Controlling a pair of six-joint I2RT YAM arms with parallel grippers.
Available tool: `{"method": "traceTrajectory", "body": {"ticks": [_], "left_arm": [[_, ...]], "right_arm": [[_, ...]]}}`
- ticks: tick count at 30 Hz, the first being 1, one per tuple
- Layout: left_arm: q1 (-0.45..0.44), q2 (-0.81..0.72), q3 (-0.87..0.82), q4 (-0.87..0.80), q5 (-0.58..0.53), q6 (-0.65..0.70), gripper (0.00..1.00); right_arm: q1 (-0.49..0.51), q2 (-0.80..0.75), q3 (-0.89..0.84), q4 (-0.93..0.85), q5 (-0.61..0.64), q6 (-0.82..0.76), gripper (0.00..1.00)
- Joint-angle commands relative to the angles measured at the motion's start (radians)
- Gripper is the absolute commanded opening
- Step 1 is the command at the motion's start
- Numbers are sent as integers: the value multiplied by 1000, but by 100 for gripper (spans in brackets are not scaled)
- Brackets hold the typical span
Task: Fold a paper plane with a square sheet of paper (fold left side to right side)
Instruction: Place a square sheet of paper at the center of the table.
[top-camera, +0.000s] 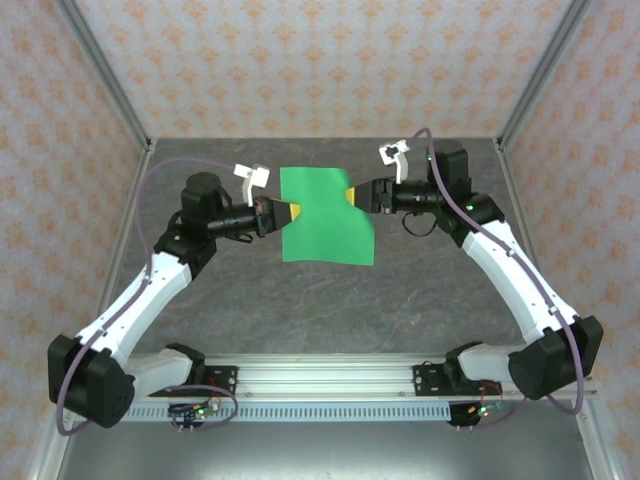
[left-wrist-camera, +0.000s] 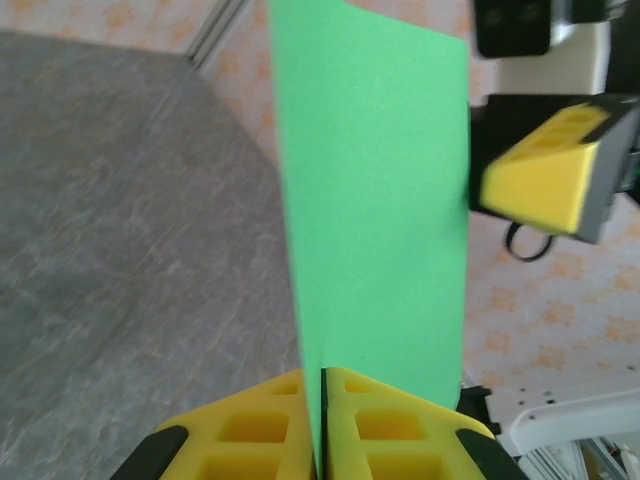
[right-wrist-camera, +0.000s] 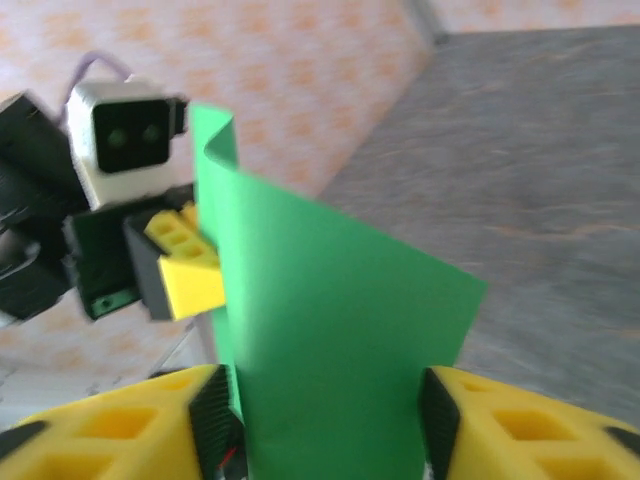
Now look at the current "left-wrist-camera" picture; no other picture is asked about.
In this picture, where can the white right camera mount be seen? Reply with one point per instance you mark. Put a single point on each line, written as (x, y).
(555, 70)

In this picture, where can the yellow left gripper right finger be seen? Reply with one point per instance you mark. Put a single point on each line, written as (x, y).
(425, 425)

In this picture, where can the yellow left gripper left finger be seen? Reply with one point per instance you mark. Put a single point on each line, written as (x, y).
(200, 425)

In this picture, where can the aluminium mounting rail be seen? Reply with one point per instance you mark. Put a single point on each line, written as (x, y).
(585, 462)

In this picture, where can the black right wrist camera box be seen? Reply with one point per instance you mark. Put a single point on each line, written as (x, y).
(510, 27)

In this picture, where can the green paper sheet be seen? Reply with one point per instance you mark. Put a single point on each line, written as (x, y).
(375, 200)

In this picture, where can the aluminium corner post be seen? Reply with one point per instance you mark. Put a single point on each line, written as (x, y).
(215, 35)

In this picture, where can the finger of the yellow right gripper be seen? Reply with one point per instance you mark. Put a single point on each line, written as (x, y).
(482, 135)
(540, 190)

